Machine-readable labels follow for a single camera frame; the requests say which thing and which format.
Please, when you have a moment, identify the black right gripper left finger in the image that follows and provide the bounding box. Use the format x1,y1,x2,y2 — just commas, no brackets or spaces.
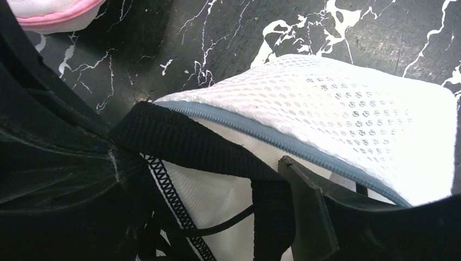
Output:
1,1,155,260

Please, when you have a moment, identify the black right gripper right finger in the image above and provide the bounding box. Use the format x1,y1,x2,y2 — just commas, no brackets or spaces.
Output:
278,156,460,260

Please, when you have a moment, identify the black bra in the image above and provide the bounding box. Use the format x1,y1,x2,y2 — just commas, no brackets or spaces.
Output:
109,102,295,260

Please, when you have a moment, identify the white pink-trim laundry bag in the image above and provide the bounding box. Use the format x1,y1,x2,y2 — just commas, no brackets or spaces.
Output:
7,0,106,34

